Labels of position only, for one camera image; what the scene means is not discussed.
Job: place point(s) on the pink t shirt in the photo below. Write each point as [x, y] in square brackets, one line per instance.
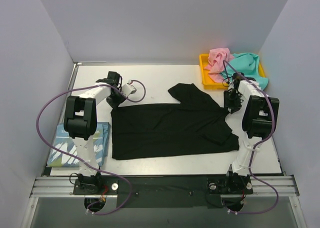
[215, 65]

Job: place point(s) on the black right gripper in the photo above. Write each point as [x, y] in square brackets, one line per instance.
[231, 102]

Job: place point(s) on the black t shirt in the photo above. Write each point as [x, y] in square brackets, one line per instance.
[195, 125]

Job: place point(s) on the teal t shirt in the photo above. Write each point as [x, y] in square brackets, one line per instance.
[246, 63]

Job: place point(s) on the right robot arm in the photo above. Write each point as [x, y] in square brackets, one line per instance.
[258, 124]

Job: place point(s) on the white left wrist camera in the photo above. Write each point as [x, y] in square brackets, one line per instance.
[128, 89]

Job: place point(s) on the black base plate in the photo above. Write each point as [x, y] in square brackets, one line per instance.
[178, 191]

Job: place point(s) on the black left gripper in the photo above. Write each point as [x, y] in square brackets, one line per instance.
[114, 99]

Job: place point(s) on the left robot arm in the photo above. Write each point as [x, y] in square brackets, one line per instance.
[80, 121]

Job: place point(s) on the aluminium front rail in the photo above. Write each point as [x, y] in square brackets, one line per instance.
[60, 187]

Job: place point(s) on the yellow plastic bin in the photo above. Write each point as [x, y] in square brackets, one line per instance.
[208, 83]

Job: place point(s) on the folded light blue t shirt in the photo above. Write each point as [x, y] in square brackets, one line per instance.
[63, 142]

